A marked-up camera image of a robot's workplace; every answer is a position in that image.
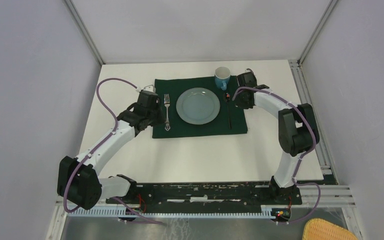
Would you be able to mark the teal ceramic dinner plate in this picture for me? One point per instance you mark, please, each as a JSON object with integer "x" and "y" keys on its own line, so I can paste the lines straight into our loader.
{"x": 198, "y": 106}

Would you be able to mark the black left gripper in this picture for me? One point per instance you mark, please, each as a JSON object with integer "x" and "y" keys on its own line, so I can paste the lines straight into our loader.
{"x": 161, "y": 118}

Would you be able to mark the black spoon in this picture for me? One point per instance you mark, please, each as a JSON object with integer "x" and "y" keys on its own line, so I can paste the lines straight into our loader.
{"x": 227, "y": 98}

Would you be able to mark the dark green cloth placemat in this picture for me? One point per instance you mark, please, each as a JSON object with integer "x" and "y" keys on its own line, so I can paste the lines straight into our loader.
{"x": 181, "y": 129}

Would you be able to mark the silver fork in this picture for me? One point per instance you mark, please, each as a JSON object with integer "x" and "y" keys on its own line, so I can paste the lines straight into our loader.
{"x": 167, "y": 102}

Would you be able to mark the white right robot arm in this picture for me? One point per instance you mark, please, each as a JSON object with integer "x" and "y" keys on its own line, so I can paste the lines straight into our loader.
{"x": 298, "y": 132}

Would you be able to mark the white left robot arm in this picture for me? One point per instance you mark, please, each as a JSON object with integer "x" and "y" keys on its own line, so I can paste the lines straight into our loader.
{"x": 78, "y": 177}

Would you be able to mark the yellow woven basket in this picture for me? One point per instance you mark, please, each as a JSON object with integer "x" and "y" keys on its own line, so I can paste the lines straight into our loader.
{"x": 320, "y": 229}

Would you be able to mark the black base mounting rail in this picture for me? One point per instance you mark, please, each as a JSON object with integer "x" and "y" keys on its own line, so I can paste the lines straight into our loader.
{"x": 206, "y": 198}

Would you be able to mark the aluminium frame rails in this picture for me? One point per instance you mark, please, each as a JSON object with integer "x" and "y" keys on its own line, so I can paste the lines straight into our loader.
{"x": 108, "y": 220}

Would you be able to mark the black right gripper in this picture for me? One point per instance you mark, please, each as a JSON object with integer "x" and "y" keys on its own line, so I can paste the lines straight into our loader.
{"x": 240, "y": 104}

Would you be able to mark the blue ceramic mug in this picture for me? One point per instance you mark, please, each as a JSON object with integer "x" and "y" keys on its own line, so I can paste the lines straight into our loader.
{"x": 222, "y": 77}

